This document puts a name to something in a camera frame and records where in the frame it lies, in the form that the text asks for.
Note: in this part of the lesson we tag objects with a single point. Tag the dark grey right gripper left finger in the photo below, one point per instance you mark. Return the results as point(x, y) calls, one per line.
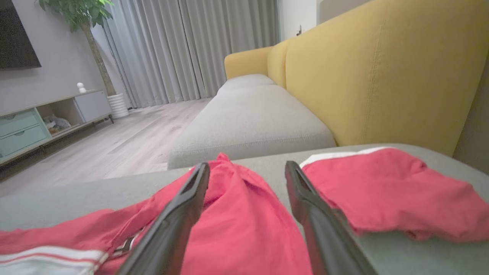
point(168, 233)

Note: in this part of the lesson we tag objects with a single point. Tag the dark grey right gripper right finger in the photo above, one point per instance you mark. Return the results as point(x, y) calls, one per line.
point(324, 236)

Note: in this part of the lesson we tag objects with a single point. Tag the red jersey top white trim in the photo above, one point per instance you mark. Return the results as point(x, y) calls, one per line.
point(240, 229)

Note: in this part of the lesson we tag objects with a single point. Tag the red Bulls shorts white stripe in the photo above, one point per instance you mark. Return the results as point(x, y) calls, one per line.
point(389, 191)

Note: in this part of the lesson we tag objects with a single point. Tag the white ribbed plant pot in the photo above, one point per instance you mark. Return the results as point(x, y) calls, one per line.
point(118, 106)

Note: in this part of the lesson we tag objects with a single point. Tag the large grey sofa seat cushion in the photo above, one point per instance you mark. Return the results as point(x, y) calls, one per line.
point(248, 122)

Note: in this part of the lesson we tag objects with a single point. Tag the grey teal TV cabinet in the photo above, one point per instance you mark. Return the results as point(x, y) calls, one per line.
point(93, 105)

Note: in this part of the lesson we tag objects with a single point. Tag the toys in cabinet shelf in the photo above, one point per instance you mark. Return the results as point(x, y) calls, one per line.
point(57, 124)

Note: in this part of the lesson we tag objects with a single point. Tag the small white figurine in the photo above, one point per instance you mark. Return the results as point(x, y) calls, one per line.
point(81, 88)

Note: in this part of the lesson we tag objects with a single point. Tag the wide yellow sofa back cushion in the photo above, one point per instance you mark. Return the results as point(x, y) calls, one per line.
point(382, 76)

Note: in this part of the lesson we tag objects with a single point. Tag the small grey sofa seat cushion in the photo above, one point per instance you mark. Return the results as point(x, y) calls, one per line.
point(246, 81)

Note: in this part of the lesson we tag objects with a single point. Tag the narrow yellow sofa back cushion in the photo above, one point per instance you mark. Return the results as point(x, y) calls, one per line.
point(279, 61)

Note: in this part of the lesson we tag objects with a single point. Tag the grey pleated curtain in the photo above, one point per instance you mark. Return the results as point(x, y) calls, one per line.
point(183, 49)

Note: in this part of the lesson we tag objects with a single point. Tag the yellow sofa end back cushion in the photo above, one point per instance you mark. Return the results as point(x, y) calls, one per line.
point(246, 61)

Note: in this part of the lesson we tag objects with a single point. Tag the green indoor tree plant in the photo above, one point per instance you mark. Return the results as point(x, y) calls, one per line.
point(82, 13)

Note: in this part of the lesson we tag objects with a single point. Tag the small dark wall fixture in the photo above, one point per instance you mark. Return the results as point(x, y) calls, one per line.
point(299, 30)

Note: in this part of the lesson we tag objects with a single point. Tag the black wall television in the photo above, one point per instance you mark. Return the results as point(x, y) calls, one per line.
point(15, 38)

